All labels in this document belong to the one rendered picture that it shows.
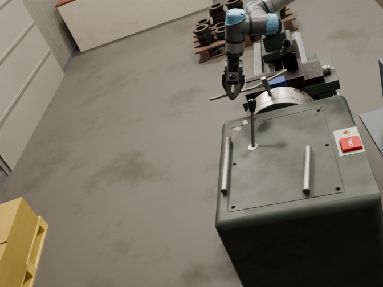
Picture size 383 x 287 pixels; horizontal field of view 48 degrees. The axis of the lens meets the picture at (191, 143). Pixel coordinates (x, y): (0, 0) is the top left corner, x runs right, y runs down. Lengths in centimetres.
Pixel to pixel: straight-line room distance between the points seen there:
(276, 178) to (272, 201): 10
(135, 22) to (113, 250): 478
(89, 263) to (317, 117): 228
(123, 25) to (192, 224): 484
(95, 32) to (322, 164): 646
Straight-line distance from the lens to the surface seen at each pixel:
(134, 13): 735
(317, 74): 243
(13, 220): 360
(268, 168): 143
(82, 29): 761
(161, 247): 316
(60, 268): 353
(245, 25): 162
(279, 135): 155
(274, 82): 217
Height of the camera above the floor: 217
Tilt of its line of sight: 33 degrees down
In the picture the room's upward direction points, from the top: 24 degrees counter-clockwise
